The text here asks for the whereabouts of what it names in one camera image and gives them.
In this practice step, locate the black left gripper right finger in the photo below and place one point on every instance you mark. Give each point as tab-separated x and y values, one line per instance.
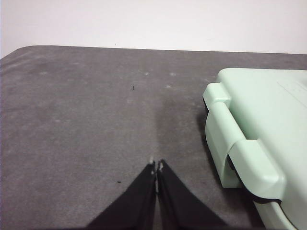
180	206

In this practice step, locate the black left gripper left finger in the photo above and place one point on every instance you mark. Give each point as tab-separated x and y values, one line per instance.
134	206

